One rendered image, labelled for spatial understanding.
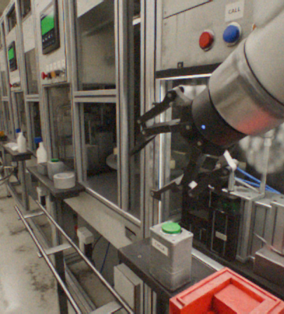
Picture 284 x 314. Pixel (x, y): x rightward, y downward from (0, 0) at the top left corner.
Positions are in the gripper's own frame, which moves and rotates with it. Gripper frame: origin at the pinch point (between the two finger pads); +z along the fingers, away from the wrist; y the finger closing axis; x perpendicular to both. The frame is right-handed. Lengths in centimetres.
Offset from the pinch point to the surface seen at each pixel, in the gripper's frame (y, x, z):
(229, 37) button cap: 11.5, -21.1, -13.5
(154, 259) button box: -16.6, 2.9, 16.3
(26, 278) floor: -11, 21, 189
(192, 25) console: 20.3, -24.4, -7.1
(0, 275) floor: 2, 34, 200
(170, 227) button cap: -12.4, -1.7, 10.4
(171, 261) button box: -17.5, 2.6, 10.5
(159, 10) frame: 31.6, -28.5, -0.1
